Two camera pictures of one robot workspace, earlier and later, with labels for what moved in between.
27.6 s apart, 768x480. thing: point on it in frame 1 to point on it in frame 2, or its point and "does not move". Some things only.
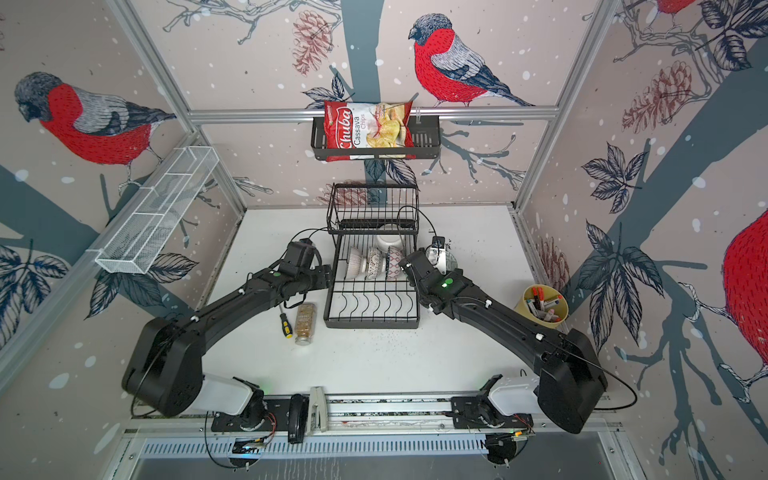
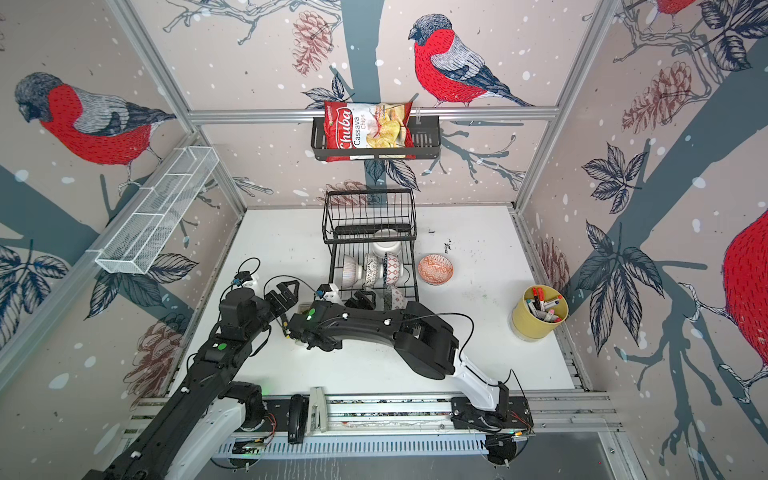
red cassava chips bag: [350, 125] does not move
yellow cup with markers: [543, 305] does not move
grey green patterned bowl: [451, 262] to [393, 298]
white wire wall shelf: [154, 213] does not move
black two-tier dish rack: [371, 227] does not move
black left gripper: [325, 272] to [290, 298]
